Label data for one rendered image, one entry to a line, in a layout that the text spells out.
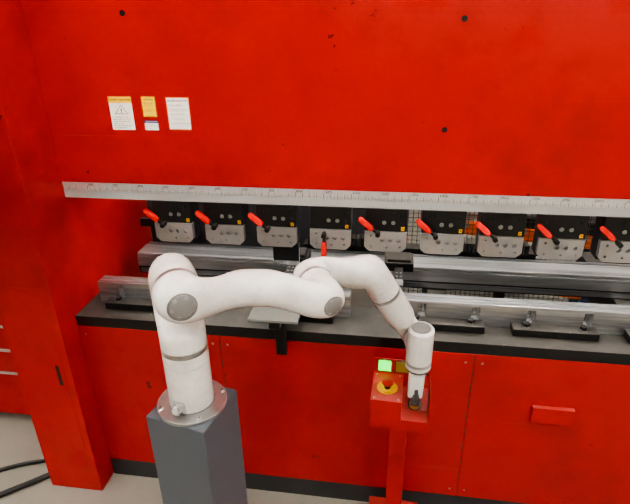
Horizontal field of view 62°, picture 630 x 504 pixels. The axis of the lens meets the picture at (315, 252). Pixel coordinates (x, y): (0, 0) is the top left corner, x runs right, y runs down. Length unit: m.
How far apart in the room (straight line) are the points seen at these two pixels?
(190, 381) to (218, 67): 1.01
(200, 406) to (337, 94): 1.05
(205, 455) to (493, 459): 1.28
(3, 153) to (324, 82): 1.09
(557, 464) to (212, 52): 2.01
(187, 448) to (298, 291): 0.52
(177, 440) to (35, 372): 1.07
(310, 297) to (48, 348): 1.29
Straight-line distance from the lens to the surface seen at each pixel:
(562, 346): 2.11
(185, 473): 1.62
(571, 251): 2.02
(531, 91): 1.83
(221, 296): 1.31
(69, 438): 2.65
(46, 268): 2.17
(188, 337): 1.37
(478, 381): 2.12
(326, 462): 2.44
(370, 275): 1.48
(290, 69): 1.81
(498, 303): 2.10
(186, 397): 1.47
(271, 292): 1.37
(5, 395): 3.26
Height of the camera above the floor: 1.99
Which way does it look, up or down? 25 degrees down
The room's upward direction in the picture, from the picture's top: 1 degrees counter-clockwise
